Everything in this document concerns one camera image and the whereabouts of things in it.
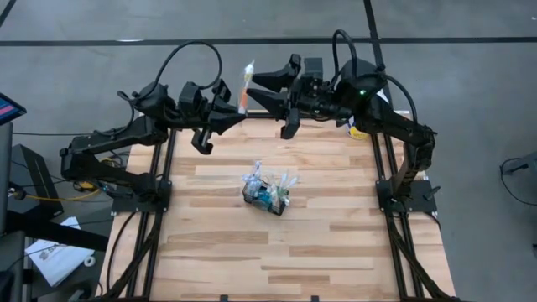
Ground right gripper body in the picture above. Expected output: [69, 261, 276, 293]
[287, 55, 352, 127]

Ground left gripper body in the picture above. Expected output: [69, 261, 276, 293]
[178, 78, 232, 131]

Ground disinfecting wipes canister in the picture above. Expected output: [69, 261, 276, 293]
[346, 88, 390, 142]

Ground black computer case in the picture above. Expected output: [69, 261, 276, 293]
[10, 143, 65, 219]

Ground black desk leg bar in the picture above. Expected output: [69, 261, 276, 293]
[6, 209, 111, 253]

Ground blue monitor screen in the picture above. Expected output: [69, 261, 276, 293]
[0, 91, 28, 127]

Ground white paper sheet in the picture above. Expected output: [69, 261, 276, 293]
[23, 216, 96, 289]

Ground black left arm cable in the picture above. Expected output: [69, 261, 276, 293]
[133, 39, 224, 104]

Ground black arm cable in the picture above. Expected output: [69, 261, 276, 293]
[133, 39, 224, 104]
[331, 28, 420, 126]

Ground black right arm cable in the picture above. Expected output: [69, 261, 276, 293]
[331, 28, 420, 126]

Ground black wire caddy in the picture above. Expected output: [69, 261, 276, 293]
[242, 180, 291, 217]

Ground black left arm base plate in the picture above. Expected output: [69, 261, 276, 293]
[111, 179, 173, 215]

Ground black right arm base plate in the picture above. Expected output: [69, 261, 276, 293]
[375, 178, 438, 214]

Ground thick black cable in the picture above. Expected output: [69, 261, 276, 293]
[105, 211, 138, 297]

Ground yellow cable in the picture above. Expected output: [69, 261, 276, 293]
[23, 157, 118, 203]

